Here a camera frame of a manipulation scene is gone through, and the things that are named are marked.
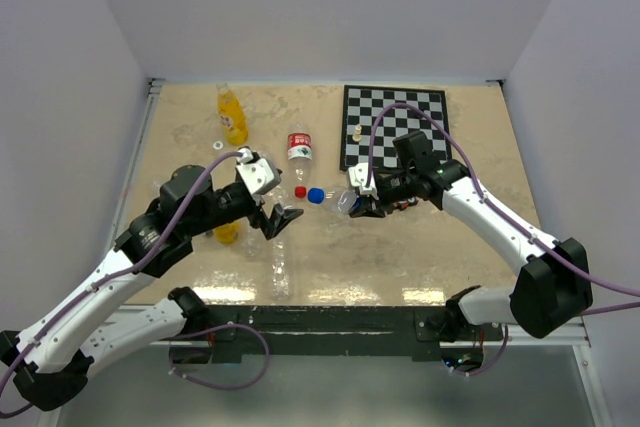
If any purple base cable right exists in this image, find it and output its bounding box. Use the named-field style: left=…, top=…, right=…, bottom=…
left=447, top=324, right=510, bottom=378

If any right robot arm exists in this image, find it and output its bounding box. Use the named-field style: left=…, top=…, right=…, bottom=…
left=347, top=132, right=593, bottom=340

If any black white chessboard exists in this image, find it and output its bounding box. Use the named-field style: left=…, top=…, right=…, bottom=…
left=340, top=85, right=452, bottom=172

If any cartoon fridge magnet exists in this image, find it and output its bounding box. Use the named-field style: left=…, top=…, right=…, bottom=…
left=394, top=198, right=419, bottom=211

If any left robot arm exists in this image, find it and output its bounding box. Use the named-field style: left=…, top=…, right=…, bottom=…
left=1, top=160, right=303, bottom=411

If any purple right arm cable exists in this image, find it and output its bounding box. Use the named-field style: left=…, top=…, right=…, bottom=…
left=367, top=102, right=640, bottom=318

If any blue cap Pepsi bottle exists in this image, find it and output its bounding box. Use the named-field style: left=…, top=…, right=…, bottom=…
left=307, top=186, right=358, bottom=215

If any long clear crushed bottle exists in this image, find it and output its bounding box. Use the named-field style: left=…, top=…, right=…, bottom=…
left=270, top=238, right=292, bottom=300

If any yellow tea bottle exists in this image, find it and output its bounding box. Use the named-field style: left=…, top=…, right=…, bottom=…
left=216, top=83, right=249, bottom=146

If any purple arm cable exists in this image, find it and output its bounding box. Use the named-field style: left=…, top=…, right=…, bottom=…
left=0, top=147, right=251, bottom=418
left=367, top=102, right=640, bottom=318

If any red label clear bottle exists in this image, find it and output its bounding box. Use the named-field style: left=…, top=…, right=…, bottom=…
left=286, top=122, right=313, bottom=199

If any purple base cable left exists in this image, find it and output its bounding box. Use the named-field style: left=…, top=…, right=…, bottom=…
left=168, top=321, right=271, bottom=389

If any upright clear bottle white cap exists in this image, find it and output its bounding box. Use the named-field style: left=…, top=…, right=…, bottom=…
left=240, top=220, right=263, bottom=260

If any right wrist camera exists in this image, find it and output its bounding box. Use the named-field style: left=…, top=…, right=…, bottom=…
left=347, top=162, right=378, bottom=198

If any white chess piece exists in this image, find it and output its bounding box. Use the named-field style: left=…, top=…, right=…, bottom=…
left=352, top=124, right=362, bottom=143

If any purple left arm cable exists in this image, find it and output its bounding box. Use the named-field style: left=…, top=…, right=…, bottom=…
left=0, top=147, right=251, bottom=418

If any black base frame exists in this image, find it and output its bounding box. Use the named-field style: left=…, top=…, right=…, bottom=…
left=147, top=286, right=501, bottom=366

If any clear bottle far left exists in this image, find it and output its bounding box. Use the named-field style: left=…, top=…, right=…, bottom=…
left=150, top=178, right=163, bottom=195

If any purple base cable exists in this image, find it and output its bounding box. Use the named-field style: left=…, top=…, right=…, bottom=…
left=168, top=321, right=271, bottom=389
left=447, top=324, right=510, bottom=378

